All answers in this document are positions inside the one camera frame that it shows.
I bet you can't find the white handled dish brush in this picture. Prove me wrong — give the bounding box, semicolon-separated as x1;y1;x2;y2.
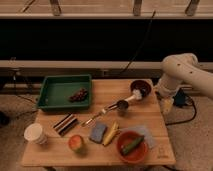
116;88;146;106

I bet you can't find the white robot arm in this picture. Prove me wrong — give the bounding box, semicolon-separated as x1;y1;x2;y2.
156;53;213;100

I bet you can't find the metal measuring cup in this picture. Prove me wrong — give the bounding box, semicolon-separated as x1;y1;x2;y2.
103;100;129;116

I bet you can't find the dark grape bunch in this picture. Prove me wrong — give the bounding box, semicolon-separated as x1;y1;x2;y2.
69;88;88;102

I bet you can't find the dark red bowl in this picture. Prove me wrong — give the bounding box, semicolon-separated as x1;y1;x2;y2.
130;80;151;97

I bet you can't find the metal fork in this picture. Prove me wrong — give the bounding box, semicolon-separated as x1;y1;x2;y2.
81;111;106;127

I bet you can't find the yellow banana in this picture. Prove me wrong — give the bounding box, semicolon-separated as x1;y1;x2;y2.
103;122;119;146

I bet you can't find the wooden table board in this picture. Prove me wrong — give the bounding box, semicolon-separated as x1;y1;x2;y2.
22;79;175;167

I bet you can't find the blue grey sponge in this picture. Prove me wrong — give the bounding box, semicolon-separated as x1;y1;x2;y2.
89;122;107;144

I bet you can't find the green plastic tray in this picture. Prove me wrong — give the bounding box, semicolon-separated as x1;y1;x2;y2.
37;74;92;112

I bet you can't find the striped dark block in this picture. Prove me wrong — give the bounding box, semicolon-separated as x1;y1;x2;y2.
53;114;78;136

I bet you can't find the orange peach fruit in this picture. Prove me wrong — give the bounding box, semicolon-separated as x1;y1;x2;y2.
68;135;84;153

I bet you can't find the green cucumber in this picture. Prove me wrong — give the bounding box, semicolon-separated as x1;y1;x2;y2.
121;136;144;155

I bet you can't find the grey cloth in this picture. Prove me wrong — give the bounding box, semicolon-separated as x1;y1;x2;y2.
122;125;156;149

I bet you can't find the orange red bowl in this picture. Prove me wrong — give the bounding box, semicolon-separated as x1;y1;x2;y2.
116;131;148;164

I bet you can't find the white paper cup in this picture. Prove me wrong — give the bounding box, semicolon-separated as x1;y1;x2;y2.
24;123;47;145

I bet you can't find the black cable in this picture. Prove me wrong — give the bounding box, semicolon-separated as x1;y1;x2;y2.
119;10;157;75

